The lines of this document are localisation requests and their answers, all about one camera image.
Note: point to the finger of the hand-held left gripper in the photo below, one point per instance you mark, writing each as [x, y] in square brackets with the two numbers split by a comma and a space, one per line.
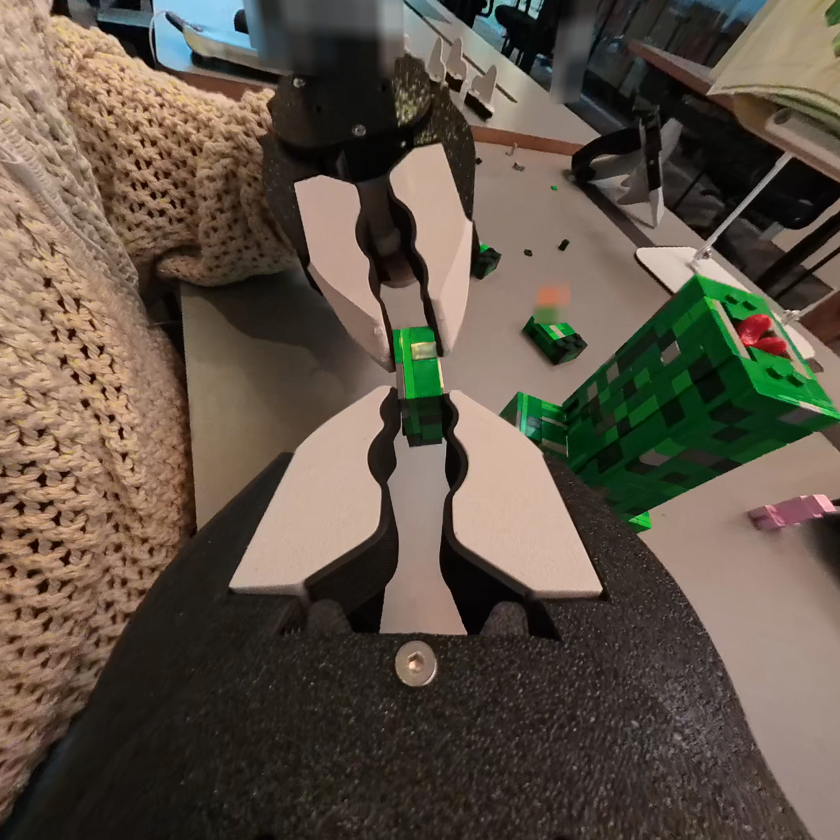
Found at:
[446, 229]
[334, 249]

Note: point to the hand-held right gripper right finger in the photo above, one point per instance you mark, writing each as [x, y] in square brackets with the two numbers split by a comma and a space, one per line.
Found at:
[525, 525]

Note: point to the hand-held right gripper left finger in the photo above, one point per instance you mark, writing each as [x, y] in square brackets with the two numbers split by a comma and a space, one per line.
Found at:
[315, 518]

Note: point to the tall green creeper lego model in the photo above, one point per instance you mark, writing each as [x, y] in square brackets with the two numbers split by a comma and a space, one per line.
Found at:
[689, 394]

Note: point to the person's left forearm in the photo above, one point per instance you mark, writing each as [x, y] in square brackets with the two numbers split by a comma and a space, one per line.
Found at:
[197, 164]

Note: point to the small green lego cube head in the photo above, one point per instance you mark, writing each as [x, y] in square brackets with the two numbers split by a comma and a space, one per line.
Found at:
[558, 344]

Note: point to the pink lego pig figure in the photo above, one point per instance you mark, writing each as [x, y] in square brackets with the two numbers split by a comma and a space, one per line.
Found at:
[787, 512]

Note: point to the white wedge part black base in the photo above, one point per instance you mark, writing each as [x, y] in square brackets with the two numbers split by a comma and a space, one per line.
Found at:
[456, 65]
[436, 59]
[482, 92]

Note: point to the black round-based device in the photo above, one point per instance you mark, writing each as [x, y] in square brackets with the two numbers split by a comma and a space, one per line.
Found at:
[610, 157]

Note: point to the black office chair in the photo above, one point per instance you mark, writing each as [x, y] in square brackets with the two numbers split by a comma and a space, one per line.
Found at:
[525, 33]

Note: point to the white stand with clear arms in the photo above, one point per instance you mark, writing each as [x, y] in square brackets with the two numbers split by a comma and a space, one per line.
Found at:
[663, 262]

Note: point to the person's cream knit sweater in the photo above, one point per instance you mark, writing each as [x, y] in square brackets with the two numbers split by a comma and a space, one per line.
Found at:
[79, 459]

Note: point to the instruction booklet on stand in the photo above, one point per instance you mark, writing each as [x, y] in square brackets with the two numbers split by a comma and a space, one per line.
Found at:
[787, 65]

